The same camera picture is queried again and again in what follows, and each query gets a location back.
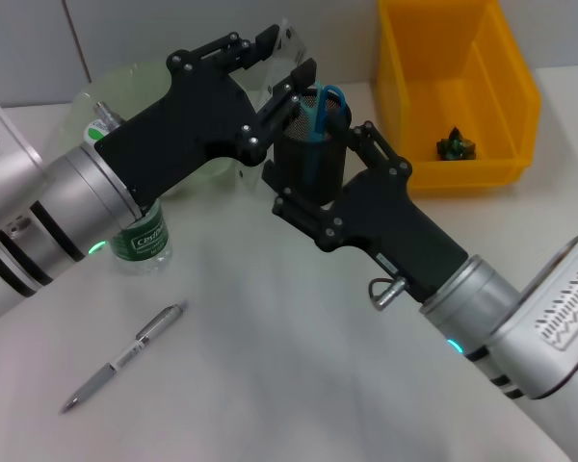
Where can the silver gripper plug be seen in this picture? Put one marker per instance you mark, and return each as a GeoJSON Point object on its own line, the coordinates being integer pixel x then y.
{"type": "Point", "coordinates": [107, 115]}
{"type": "Point", "coordinates": [390, 292]}

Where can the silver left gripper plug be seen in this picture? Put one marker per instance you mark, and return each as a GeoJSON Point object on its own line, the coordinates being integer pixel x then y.
{"type": "Point", "coordinates": [107, 115]}

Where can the black mesh pen holder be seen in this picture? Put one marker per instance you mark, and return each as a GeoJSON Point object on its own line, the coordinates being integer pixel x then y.
{"type": "Point", "coordinates": [332, 163]}

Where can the blue scissors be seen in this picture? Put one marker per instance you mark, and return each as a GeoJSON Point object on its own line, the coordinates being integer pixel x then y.
{"type": "Point", "coordinates": [323, 115]}

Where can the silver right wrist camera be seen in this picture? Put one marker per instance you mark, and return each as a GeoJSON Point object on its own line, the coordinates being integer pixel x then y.
{"type": "Point", "coordinates": [559, 313]}

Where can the silver pen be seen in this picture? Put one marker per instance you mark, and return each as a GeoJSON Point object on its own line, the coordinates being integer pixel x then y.
{"type": "Point", "coordinates": [94, 382]}

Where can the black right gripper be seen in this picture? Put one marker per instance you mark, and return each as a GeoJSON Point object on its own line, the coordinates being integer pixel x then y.
{"type": "Point", "coordinates": [395, 226]}

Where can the clear green-labelled water bottle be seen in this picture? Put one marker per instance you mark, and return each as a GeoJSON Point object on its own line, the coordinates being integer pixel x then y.
{"type": "Point", "coordinates": [144, 240]}

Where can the green plastic wrapper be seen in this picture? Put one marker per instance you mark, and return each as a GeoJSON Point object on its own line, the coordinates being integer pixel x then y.
{"type": "Point", "coordinates": [455, 144]}

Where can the pale green glass fruit bowl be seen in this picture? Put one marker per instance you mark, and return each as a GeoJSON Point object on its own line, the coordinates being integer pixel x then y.
{"type": "Point", "coordinates": [125, 82]}

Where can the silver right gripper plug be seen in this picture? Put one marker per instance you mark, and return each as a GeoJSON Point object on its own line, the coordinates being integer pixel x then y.
{"type": "Point", "coordinates": [390, 292]}

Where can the transparent plastic ruler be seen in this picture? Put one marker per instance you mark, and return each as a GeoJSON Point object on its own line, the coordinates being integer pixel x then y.
{"type": "Point", "coordinates": [294, 48]}

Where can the yellow plastic bin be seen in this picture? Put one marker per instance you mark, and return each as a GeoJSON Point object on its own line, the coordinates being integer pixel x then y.
{"type": "Point", "coordinates": [462, 86]}

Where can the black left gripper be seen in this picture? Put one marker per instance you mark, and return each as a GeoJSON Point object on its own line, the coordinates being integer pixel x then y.
{"type": "Point", "coordinates": [173, 130]}

